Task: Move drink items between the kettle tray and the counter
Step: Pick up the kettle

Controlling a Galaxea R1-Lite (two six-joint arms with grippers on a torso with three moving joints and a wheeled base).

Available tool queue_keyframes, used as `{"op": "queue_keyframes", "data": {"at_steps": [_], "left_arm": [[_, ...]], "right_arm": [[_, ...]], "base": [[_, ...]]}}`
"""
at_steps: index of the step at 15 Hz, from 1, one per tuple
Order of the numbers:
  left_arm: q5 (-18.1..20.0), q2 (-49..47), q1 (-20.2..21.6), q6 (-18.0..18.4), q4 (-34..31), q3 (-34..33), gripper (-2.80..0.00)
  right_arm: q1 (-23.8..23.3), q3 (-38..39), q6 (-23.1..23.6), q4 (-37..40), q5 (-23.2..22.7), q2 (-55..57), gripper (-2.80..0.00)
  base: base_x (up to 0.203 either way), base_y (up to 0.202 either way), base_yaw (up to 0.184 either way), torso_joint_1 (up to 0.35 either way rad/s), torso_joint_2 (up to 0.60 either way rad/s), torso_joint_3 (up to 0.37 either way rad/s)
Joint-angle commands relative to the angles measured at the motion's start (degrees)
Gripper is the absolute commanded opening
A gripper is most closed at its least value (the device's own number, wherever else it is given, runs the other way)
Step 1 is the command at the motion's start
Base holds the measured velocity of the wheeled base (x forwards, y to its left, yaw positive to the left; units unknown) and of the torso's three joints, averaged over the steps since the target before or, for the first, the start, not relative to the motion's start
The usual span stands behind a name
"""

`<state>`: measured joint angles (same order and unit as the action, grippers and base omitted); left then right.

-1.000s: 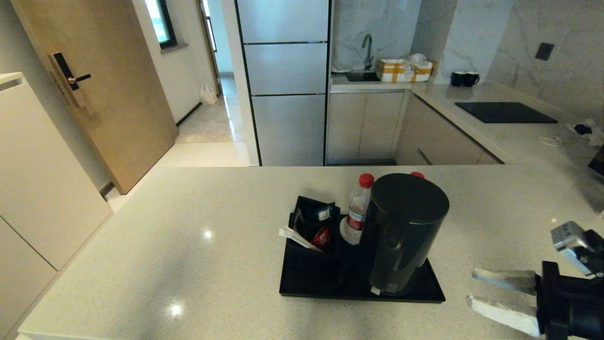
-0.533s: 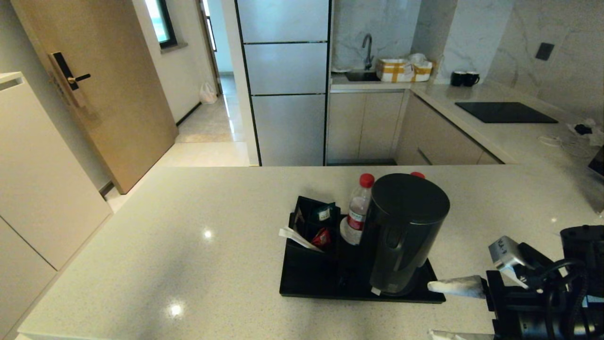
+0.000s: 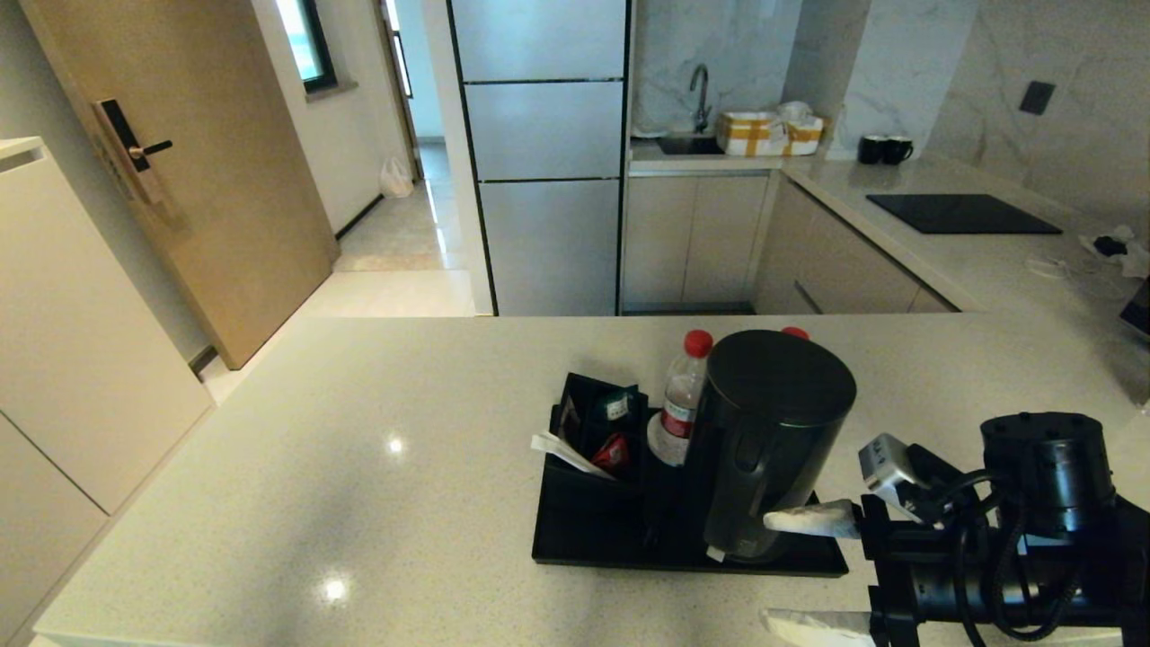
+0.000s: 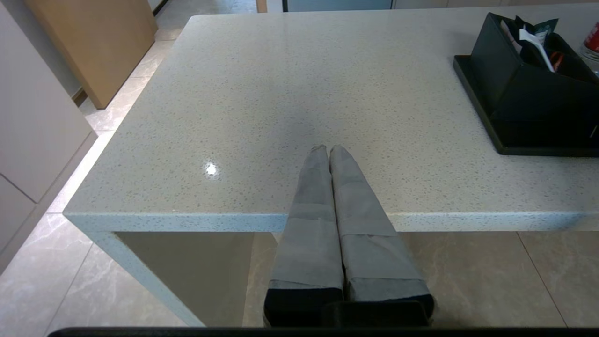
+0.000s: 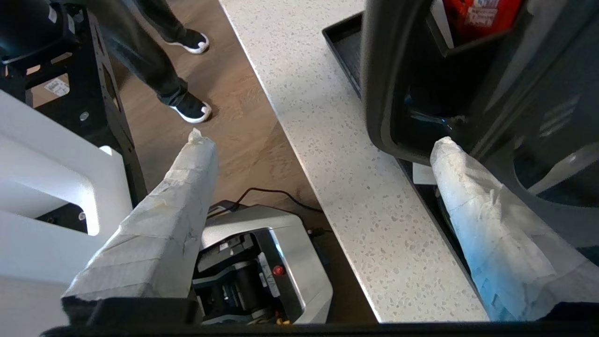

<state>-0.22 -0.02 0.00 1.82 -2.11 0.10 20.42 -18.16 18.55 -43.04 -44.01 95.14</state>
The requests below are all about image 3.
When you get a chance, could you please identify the black electric kettle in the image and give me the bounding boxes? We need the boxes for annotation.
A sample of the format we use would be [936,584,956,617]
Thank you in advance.
[703,330,857,563]

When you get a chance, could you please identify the green tea packet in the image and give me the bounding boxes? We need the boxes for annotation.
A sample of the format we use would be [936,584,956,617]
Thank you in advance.
[597,386,641,423]

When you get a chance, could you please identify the red sachet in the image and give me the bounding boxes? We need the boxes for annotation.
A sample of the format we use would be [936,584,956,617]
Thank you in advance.
[593,434,632,474]

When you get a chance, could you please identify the black rectangular tray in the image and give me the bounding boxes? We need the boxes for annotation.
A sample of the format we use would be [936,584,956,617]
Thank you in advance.
[532,395,850,578]

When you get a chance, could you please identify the beige counter base cabinet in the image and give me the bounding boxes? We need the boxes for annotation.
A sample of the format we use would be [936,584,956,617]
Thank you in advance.
[753,175,960,315]

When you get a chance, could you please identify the black organizer box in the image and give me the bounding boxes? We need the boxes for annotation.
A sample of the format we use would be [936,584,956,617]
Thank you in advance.
[550,372,653,487]

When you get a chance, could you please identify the beige sink base cabinet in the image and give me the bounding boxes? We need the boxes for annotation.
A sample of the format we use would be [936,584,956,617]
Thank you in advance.
[622,171,775,315]

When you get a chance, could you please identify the dark flat device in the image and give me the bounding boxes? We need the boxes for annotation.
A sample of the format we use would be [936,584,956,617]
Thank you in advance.
[1119,277,1150,342]

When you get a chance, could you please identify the black induction cooktop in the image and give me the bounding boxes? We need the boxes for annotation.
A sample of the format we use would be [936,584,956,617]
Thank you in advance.
[867,193,1064,235]

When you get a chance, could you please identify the white crumpled cloth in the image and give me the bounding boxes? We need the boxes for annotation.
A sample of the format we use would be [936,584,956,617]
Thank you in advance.
[1078,223,1150,279]

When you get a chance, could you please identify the cardboard box yellow tape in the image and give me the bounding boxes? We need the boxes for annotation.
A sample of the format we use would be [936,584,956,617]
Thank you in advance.
[716,101,826,157]

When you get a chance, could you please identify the steel sink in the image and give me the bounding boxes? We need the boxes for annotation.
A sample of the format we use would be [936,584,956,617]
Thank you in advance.
[656,133,727,155]

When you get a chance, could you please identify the silver refrigerator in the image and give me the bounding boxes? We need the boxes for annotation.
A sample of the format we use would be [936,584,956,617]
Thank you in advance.
[447,0,630,317]

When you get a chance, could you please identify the dark kitchen faucet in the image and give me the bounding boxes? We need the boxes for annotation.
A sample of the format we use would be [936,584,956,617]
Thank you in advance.
[689,63,713,134]

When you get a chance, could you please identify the white plastic bag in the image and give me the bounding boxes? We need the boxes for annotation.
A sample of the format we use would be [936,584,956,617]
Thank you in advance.
[379,157,416,199]

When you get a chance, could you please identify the wooden door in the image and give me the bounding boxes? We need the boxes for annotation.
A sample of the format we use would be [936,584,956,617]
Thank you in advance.
[20,0,341,371]

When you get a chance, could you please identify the dark framed window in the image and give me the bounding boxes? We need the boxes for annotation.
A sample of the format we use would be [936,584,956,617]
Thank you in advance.
[274,0,341,95]

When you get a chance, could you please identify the white tall cabinet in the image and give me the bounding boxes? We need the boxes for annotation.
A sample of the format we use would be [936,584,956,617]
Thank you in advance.
[0,137,217,647]

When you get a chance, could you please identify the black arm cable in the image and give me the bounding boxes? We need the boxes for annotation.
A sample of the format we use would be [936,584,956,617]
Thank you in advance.
[934,467,1079,643]

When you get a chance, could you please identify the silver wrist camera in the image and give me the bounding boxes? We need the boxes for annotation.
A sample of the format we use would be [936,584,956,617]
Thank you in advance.
[858,434,931,522]

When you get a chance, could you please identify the black door lock handle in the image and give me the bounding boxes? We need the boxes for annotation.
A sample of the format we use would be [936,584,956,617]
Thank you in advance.
[92,97,173,206]

